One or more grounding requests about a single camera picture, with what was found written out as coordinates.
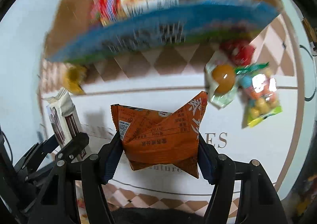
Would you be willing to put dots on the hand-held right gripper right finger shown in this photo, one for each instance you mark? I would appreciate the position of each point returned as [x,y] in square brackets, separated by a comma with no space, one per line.
[206,162]

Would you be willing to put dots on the grey white snack packet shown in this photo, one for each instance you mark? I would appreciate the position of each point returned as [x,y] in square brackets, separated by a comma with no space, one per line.
[158,1]

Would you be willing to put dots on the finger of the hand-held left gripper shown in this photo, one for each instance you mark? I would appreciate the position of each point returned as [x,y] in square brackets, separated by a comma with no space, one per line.
[42,149]
[76,143]

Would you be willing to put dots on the white brown biscuit packet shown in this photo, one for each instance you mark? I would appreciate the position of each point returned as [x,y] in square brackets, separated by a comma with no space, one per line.
[63,120]

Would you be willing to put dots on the orange snack packet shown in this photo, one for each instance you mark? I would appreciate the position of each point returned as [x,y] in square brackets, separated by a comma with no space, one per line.
[161,137]

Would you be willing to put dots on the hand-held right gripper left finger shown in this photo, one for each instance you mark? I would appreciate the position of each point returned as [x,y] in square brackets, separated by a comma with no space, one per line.
[111,162]

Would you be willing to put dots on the braised egg packet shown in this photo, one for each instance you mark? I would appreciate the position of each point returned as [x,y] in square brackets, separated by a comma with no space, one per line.
[223,77]

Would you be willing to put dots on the colourful candy bag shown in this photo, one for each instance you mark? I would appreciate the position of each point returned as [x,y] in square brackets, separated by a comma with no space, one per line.
[260,95]

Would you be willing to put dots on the yellow snack packet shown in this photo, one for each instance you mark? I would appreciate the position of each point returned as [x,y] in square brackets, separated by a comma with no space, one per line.
[74,80]

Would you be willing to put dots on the small red snack packet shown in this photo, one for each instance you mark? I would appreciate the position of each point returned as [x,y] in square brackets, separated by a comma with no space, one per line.
[237,50]

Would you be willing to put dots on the cardboard box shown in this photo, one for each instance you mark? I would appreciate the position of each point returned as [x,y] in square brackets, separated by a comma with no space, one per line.
[173,30]

